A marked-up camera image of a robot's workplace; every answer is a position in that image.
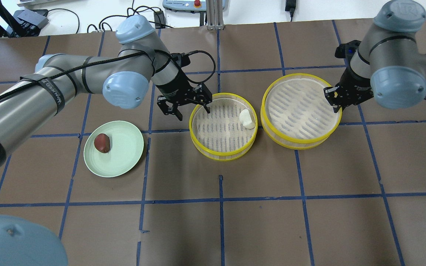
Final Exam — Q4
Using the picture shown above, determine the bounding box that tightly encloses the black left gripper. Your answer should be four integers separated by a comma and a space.
157, 80, 213, 121

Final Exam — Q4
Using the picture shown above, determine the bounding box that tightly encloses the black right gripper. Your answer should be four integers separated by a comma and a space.
323, 74, 374, 113

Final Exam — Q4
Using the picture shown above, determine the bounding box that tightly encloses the yellow steamer basket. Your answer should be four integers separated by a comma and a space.
188, 93, 258, 161
259, 74, 342, 150

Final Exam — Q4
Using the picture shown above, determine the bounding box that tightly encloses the white steamed bun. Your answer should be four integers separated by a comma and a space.
239, 108, 256, 130

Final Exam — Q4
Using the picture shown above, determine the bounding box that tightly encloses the brown bun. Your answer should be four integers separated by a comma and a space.
93, 133, 111, 154

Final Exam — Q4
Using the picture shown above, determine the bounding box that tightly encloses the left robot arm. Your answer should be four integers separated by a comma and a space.
0, 14, 213, 167

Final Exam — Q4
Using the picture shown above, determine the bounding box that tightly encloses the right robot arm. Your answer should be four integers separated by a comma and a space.
324, 0, 426, 112

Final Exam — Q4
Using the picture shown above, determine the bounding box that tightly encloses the light green plate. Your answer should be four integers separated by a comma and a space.
83, 120, 144, 177

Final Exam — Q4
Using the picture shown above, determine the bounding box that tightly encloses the black box device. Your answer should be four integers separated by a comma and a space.
7, 10, 48, 38

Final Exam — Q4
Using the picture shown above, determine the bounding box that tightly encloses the aluminium frame post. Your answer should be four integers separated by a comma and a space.
206, 0, 225, 30

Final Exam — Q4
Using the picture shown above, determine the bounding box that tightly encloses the black cable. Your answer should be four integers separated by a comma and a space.
47, 8, 80, 34

